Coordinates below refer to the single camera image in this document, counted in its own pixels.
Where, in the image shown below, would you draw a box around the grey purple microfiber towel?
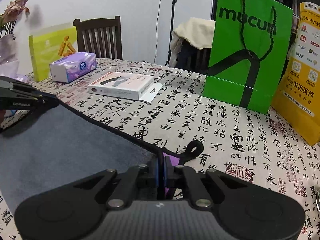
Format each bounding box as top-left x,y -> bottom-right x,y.
0,101 -> 205,214

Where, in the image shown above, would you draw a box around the pink textured vase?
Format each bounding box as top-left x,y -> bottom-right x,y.
1,34 -> 19,77

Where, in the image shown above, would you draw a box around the purple tissue pack rear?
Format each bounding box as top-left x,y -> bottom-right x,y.
49,52 -> 97,83

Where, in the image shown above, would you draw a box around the yellow-green snack box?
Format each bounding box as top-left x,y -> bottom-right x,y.
28,23 -> 78,81

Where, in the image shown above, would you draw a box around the calligraphy print tablecloth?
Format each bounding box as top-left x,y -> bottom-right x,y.
1,59 -> 319,239

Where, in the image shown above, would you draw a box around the dried pink roses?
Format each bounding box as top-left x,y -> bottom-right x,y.
1,0 -> 30,37

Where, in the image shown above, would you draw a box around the dark wooden chair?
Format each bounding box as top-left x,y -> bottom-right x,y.
73,16 -> 123,60

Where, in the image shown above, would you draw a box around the white flat product box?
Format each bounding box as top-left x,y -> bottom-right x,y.
88,72 -> 163,103

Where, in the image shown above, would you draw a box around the yellow paper delivery bag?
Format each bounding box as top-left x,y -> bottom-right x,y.
272,2 -> 320,146

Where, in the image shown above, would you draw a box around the studio light on stand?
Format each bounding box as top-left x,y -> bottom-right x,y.
165,0 -> 177,66

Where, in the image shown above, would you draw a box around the green mucun paper bag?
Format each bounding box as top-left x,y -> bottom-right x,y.
203,0 -> 293,114

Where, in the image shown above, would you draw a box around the cream cloth on chair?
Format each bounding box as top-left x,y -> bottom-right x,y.
169,17 -> 215,67

